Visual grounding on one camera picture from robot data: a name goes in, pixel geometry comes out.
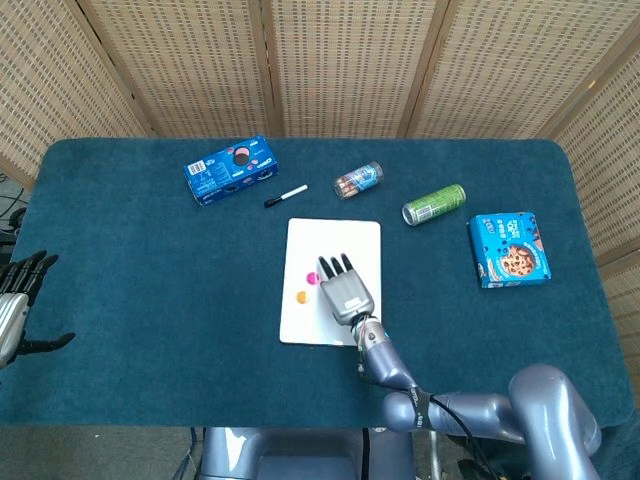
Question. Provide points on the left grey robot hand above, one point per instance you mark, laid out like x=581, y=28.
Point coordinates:
x=10, y=320

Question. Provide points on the white marker black cap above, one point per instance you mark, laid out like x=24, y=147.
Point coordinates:
x=292, y=193

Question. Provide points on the clear jar of biscuit sticks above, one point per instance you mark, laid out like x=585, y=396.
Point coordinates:
x=357, y=180

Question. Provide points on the woven bamboo folding screen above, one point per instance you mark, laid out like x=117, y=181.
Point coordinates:
x=350, y=60

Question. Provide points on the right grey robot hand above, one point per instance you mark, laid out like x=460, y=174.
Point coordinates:
x=350, y=295

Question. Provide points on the grey metal frame leg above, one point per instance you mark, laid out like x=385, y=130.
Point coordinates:
x=435, y=457

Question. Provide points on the blue chocolate chip cookie box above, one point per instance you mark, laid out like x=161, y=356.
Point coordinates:
x=510, y=250

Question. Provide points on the dark teal tablecloth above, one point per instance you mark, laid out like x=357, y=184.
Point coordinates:
x=125, y=275

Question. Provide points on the black floor equipment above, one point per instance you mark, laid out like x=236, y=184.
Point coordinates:
x=18, y=218

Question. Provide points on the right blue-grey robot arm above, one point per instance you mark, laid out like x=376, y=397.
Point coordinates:
x=540, y=400

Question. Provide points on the green drink can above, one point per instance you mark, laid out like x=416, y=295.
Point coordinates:
x=435, y=204

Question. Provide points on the red round magnet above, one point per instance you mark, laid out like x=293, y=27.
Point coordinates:
x=311, y=278

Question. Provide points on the orange round magnet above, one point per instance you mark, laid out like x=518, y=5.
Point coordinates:
x=302, y=297

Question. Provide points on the blue-grey robot torso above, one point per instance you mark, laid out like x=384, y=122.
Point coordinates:
x=300, y=455

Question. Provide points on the white board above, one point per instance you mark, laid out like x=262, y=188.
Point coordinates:
x=330, y=240

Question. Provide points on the blue Oreo box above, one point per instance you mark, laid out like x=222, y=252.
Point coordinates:
x=225, y=172

